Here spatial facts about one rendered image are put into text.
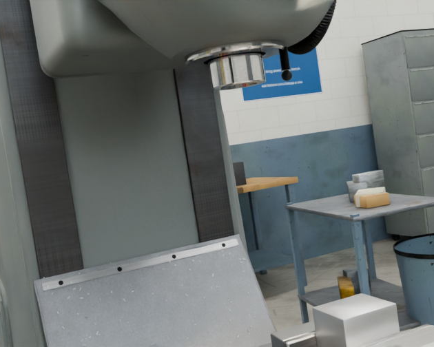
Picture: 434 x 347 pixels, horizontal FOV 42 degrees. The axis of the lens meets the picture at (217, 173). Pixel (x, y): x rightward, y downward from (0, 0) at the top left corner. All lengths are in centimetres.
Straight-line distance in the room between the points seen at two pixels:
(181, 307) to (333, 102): 506
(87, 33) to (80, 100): 28
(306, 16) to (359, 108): 556
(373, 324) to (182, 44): 30
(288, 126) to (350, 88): 85
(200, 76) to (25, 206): 32
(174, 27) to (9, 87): 41
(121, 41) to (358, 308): 34
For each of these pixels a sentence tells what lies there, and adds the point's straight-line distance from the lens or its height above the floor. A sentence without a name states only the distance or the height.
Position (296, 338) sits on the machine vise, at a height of 104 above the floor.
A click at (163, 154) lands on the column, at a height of 123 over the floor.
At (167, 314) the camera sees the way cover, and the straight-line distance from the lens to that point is 83.
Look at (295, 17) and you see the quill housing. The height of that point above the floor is 132.
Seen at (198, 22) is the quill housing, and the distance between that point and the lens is 43.
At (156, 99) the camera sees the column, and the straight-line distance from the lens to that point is 86.
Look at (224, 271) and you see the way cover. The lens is 87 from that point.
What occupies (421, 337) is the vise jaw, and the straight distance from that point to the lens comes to 56.
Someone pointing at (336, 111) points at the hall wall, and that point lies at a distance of 582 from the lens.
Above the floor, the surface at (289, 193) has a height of 76.
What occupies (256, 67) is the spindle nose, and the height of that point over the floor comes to 129.
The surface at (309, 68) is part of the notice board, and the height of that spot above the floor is 183.
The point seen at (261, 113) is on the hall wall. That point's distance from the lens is 535.
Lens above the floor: 123
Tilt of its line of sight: 3 degrees down
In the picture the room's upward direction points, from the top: 8 degrees counter-clockwise
